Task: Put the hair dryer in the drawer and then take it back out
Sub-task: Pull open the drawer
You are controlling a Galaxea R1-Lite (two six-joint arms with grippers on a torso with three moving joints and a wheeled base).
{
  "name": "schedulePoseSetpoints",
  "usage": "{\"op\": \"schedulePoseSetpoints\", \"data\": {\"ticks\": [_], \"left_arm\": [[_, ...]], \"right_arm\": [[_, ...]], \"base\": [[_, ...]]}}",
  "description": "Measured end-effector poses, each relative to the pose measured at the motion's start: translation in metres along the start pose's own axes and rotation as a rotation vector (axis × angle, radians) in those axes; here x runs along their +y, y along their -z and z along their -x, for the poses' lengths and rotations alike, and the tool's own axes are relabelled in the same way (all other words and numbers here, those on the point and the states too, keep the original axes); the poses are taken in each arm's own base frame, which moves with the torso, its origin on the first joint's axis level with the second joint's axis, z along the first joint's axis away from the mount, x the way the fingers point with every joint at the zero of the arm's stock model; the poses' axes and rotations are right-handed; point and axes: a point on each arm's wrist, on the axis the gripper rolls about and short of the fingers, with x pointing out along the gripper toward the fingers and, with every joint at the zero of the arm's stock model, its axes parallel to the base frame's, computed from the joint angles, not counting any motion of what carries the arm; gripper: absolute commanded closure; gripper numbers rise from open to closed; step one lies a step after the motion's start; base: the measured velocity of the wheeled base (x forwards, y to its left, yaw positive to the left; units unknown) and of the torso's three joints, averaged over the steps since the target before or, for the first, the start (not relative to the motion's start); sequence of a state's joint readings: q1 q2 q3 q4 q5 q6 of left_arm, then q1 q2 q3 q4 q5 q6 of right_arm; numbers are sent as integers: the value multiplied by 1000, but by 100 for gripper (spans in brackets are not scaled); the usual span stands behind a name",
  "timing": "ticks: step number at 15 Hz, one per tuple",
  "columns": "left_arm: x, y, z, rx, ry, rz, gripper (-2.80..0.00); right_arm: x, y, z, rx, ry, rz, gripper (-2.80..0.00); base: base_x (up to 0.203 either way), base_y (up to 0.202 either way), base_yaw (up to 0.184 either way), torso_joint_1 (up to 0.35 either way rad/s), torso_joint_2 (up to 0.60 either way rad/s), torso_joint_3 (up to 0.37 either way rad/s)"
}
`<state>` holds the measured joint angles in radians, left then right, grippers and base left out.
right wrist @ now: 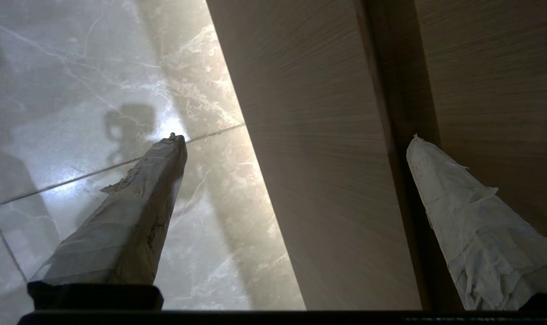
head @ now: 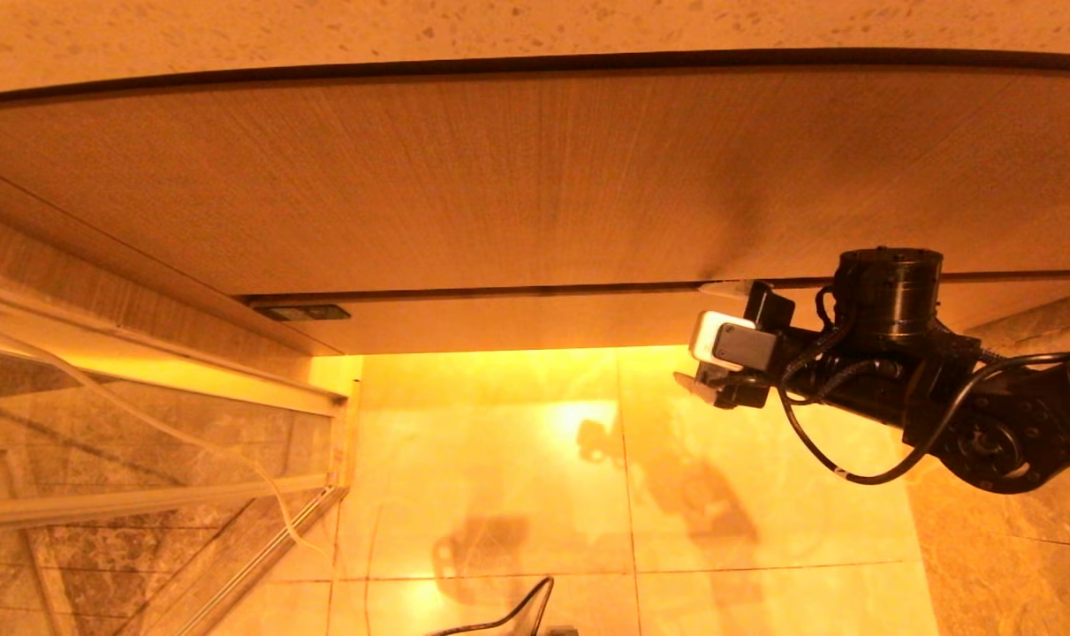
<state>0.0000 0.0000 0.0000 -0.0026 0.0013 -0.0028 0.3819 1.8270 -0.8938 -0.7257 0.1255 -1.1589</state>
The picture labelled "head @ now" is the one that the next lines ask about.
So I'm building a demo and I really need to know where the wooden drawer with cutout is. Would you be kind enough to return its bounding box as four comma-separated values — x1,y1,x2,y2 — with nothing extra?
245,269,1070,357

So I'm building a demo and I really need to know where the wooden vanity cabinet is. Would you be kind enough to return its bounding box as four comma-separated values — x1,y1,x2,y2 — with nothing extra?
0,55,1070,356

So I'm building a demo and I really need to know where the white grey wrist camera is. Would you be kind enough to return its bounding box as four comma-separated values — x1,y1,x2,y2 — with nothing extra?
689,311,779,372

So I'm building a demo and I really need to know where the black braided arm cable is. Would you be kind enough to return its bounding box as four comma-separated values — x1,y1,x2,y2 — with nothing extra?
778,283,880,407

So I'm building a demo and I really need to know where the smooth black camera cable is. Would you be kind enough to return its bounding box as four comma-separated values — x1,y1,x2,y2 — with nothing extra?
778,352,1070,485

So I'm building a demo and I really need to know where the small black sensor switch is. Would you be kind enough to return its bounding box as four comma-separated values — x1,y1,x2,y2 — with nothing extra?
254,304,353,322

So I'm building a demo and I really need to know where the thin white cable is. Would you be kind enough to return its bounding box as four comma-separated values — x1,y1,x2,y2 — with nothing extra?
0,314,334,562

